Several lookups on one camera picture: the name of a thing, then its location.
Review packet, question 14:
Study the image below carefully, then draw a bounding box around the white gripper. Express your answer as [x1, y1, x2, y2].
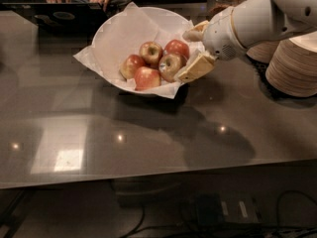
[174, 7, 247, 83]

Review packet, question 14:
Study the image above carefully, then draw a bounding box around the stickered red-green apple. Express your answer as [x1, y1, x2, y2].
[158, 54, 187, 82]

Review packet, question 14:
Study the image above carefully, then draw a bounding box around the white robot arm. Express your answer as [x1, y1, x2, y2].
[174, 0, 317, 83]

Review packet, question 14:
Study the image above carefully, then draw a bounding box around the red apple back right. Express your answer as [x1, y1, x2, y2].
[163, 40, 189, 59]

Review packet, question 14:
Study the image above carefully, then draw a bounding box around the red apple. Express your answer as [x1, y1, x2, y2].
[163, 40, 189, 59]
[134, 66, 161, 91]
[120, 55, 146, 79]

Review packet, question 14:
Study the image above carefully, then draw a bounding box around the apple back centre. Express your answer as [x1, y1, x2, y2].
[139, 42, 162, 65]

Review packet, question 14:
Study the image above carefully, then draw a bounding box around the red apple front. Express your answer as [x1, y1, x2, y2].
[134, 66, 161, 91]

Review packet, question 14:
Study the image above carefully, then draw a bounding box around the red apple left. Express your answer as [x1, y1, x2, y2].
[120, 55, 146, 79]

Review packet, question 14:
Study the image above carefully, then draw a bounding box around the white bowl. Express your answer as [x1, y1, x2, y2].
[91, 6, 206, 96]

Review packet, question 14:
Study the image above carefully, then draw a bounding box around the rear paper plate stack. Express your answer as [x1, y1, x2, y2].
[247, 41, 279, 63]

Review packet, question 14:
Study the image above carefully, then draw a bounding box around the paper plate stack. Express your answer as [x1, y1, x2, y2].
[247, 41, 279, 63]
[265, 32, 317, 97]

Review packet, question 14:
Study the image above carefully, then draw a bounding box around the black mat under plates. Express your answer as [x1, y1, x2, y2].
[246, 56, 317, 109]

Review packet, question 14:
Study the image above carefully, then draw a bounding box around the white paper liner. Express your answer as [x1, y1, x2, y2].
[72, 1, 206, 100]

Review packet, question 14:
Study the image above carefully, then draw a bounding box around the front paper plate stack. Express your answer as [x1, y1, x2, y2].
[265, 32, 317, 97]

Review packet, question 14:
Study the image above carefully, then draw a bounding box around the black laptop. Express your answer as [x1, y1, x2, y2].
[4, 2, 108, 30]

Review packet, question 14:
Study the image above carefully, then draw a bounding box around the black box under table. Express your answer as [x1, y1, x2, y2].
[194, 193, 262, 227]

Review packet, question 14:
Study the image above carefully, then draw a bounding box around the black cable on floor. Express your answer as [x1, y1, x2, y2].
[112, 181, 317, 238]

